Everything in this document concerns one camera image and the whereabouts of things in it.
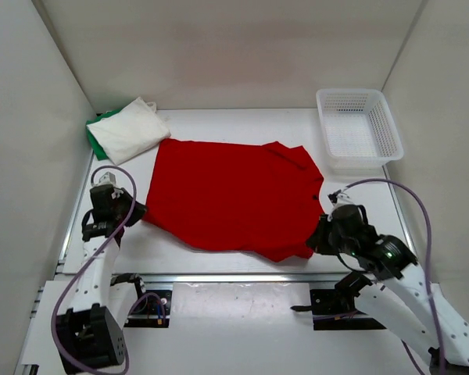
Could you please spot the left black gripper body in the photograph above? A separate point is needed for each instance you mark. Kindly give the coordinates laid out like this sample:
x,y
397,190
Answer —
x,y
123,199

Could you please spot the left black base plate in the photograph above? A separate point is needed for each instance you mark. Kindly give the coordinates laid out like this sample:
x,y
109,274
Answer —
x,y
152,312

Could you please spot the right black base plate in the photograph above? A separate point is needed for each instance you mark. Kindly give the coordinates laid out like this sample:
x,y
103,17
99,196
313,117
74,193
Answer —
x,y
333,311

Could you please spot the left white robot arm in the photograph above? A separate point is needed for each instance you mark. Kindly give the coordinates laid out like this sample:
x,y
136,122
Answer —
x,y
89,334

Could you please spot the white t shirt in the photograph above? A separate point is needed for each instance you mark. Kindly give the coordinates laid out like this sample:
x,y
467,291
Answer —
x,y
132,131

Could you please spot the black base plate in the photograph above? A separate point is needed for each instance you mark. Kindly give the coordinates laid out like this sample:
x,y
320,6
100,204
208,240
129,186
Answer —
x,y
333,311
152,312

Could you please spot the white plastic basket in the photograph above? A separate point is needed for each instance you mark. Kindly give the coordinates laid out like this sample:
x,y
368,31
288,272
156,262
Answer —
x,y
358,129

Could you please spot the green polo shirt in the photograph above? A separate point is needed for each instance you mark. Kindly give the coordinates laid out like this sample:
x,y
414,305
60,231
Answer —
x,y
99,152

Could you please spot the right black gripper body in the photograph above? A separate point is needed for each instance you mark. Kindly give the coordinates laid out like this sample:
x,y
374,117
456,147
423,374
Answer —
x,y
346,244

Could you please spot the red t shirt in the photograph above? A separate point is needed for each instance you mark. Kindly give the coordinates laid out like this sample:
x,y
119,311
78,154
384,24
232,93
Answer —
x,y
221,197

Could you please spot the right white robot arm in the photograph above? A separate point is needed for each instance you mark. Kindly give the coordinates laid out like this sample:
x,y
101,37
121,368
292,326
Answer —
x,y
391,287

